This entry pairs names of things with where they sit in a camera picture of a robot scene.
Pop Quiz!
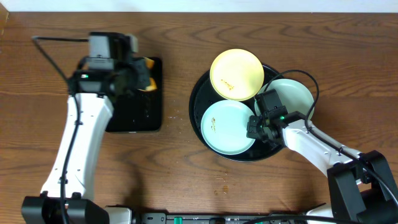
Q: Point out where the light blue plate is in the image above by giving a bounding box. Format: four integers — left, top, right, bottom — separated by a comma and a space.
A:
201, 100, 255, 156

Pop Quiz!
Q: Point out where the black round tray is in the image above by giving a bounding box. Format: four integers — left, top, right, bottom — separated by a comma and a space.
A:
188, 70, 283, 162

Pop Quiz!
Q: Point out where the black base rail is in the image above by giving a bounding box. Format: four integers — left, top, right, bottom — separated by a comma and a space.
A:
105, 204, 340, 224

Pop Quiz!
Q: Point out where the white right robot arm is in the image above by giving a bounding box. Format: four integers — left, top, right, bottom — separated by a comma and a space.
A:
247, 106, 397, 223

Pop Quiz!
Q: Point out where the black rectangular water tray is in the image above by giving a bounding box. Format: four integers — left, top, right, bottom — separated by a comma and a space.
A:
106, 57, 163, 133

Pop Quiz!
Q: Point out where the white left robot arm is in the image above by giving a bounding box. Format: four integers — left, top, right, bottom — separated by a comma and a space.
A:
21, 32, 151, 223

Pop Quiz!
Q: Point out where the yellow plate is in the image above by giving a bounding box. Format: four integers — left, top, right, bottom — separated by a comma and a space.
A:
210, 49, 264, 101

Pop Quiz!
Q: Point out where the yellow green scrub sponge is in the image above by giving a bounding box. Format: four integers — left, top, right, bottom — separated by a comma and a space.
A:
139, 57, 157, 91

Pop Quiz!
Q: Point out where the pale green plate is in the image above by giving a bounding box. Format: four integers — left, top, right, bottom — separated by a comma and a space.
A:
257, 78, 314, 116

